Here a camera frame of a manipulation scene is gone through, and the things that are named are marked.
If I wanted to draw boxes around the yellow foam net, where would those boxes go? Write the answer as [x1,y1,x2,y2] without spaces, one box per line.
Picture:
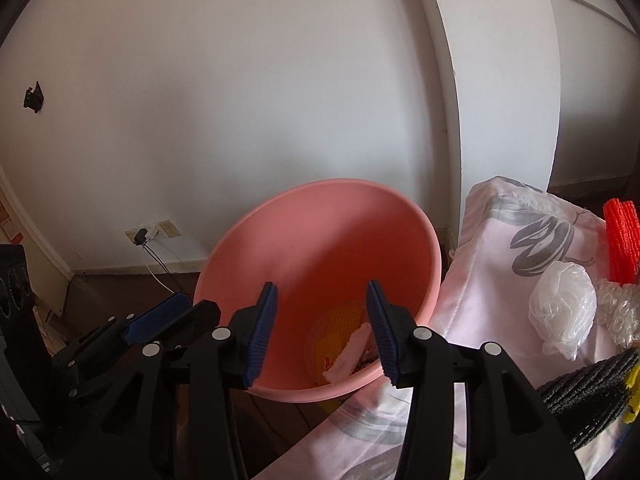
[312,302,373,386]

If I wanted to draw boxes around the clear bubble wrap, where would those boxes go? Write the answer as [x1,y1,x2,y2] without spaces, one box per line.
[595,280,640,348]

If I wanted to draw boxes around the black wall hook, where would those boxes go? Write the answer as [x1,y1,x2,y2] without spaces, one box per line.
[23,81,45,113]

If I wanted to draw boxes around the yellow plastic item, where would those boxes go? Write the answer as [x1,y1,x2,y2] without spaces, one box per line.
[622,365,640,426]

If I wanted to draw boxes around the pink plastic basin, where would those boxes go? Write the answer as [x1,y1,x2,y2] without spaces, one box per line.
[193,178,442,403]

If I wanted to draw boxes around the black cable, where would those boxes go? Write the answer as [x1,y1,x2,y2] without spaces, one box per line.
[141,243,187,294]

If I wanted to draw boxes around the white wall socket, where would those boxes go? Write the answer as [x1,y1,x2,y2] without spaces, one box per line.
[125,226,160,246]

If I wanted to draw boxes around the red foam net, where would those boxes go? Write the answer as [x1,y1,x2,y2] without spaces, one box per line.
[602,199,640,285]

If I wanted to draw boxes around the white plastic bag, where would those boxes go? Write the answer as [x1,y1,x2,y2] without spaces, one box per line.
[528,261,597,361]

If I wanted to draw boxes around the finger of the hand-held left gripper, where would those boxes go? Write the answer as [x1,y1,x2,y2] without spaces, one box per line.
[72,300,222,401]
[65,293,192,361]

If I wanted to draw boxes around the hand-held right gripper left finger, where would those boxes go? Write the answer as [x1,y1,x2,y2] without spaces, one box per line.
[60,282,278,480]

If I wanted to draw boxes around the floral pink bedsheet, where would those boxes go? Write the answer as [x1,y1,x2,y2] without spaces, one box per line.
[250,176,640,480]

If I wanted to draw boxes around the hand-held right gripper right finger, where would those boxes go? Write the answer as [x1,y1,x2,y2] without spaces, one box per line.
[365,280,586,480]

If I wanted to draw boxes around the tall white board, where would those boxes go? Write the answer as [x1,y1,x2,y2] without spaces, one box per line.
[407,0,561,261]

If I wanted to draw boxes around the pink wrapper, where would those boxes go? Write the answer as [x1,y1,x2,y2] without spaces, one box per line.
[322,322,383,386]

